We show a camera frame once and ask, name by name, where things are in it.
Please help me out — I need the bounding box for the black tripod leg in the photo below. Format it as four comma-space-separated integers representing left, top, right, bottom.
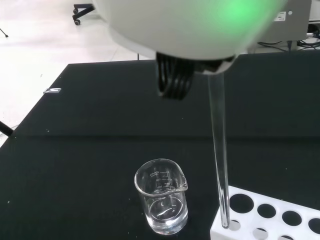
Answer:
0, 120, 14, 137

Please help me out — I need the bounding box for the grey equipment box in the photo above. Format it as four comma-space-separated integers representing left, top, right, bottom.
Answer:
258, 0, 311, 42

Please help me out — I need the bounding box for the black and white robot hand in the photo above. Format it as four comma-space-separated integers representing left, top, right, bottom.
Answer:
91, 0, 289, 101

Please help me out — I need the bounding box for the black bench cloth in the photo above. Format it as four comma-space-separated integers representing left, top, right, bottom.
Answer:
0, 51, 320, 240

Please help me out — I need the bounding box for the black wheeled chair base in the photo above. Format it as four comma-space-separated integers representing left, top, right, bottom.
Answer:
71, 2, 96, 26

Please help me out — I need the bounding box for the bundle of dark floor cables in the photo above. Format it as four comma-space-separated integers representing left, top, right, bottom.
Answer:
257, 23, 320, 53

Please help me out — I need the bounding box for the clear glass beaker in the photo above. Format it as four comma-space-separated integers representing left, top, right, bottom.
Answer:
134, 158, 189, 236

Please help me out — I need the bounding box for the white test tube rack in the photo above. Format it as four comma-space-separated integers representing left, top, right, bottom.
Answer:
209, 185, 320, 240

